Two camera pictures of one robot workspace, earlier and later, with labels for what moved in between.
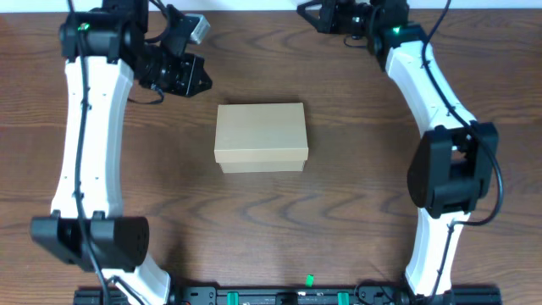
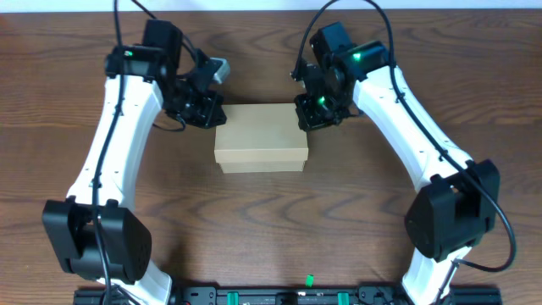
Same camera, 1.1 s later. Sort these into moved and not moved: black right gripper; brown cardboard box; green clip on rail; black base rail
Moved: black right gripper
Not moved: green clip on rail; black base rail; brown cardboard box
